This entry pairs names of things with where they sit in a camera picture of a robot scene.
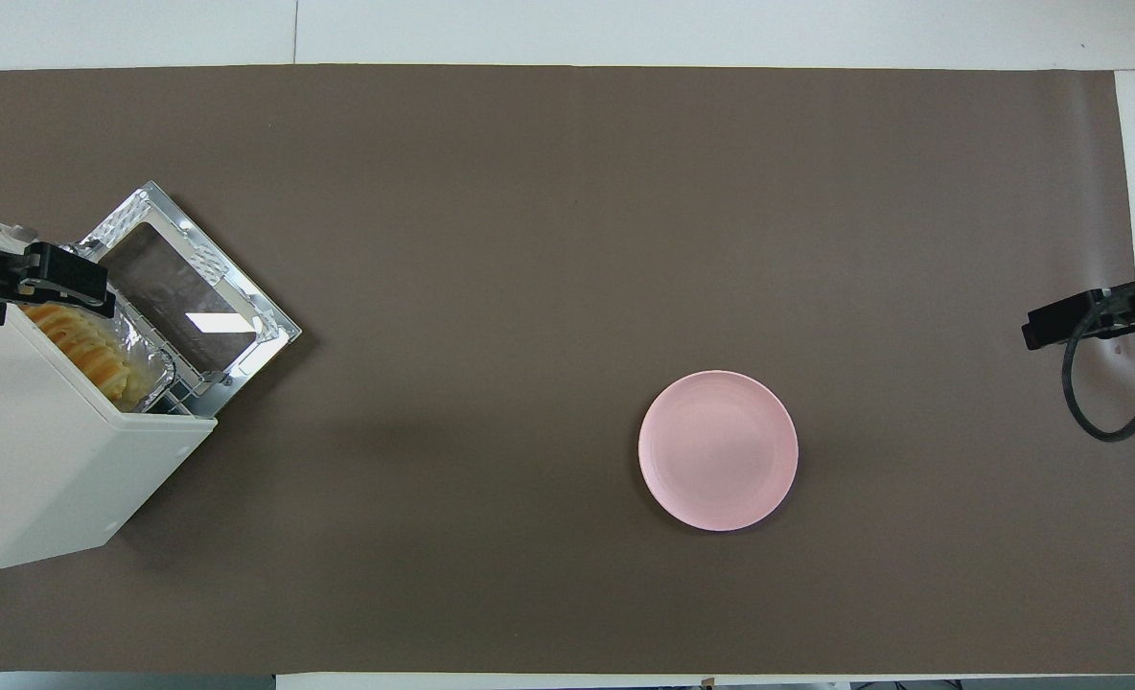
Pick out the brown table mat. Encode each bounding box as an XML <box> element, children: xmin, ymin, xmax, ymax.
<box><xmin>0</xmin><ymin>65</ymin><xmax>1135</xmax><ymax>675</ymax></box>

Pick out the sliced yellow bread loaf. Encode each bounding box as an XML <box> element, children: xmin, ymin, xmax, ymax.
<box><xmin>22</xmin><ymin>302</ymin><xmax>139</xmax><ymax>403</ymax></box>

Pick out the pink round plate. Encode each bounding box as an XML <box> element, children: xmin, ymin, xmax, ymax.
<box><xmin>637</xmin><ymin>370</ymin><xmax>800</xmax><ymax>533</ymax></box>

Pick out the metal oven rack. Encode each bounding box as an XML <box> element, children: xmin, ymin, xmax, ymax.
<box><xmin>149</xmin><ymin>381</ymin><xmax>193</xmax><ymax>420</ymax></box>

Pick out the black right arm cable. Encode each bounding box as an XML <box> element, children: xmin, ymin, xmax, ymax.
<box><xmin>1061</xmin><ymin>295</ymin><xmax>1135</xmax><ymax>443</ymax></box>

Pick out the cream toaster oven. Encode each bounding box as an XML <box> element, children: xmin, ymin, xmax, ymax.
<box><xmin>0</xmin><ymin>287</ymin><xmax>220</xmax><ymax>575</ymax></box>

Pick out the aluminium foil tray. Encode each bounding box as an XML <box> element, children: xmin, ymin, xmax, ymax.
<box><xmin>21</xmin><ymin>292</ymin><xmax>178</xmax><ymax>416</ymax></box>

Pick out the glass oven door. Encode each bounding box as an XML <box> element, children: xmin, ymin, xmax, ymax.
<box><xmin>77</xmin><ymin>180</ymin><xmax>303</xmax><ymax>421</ymax></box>

